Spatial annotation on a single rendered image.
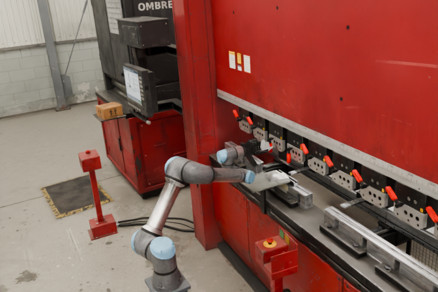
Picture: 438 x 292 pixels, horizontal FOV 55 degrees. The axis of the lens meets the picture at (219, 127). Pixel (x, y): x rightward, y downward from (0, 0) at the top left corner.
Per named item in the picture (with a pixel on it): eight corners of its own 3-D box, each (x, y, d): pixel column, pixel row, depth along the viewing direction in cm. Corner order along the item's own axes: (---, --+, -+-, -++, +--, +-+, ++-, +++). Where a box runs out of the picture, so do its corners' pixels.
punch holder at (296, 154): (287, 155, 252) (286, 129, 247) (298, 152, 255) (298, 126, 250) (302, 164, 239) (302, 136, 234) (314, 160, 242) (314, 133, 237)
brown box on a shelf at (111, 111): (92, 115, 431) (90, 103, 427) (117, 110, 443) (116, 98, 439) (100, 122, 406) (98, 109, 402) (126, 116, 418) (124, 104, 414)
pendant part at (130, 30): (129, 118, 370) (115, 18, 342) (155, 113, 381) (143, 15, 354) (150, 133, 328) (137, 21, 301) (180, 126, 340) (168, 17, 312)
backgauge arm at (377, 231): (352, 252, 230) (353, 230, 226) (435, 219, 255) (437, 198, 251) (363, 260, 224) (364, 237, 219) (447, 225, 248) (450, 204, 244)
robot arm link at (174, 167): (142, 259, 205) (188, 157, 217) (124, 248, 215) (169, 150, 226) (158, 264, 214) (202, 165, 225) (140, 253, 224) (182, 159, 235)
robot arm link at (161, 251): (163, 277, 201) (160, 252, 197) (146, 266, 210) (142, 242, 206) (182, 264, 209) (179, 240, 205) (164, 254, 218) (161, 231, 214)
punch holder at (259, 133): (253, 136, 286) (252, 113, 281) (264, 133, 290) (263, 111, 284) (264, 143, 273) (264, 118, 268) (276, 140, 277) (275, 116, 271)
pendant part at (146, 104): (127, 105, 358) (121, 63, 346) (141, 103, 363) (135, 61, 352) (146, 118, 321) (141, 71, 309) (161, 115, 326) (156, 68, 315)
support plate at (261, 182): (238, 181, 265) (238, 180, 265) (274, 171, 275) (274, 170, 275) (253, 193, 250) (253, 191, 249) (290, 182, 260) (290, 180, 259)
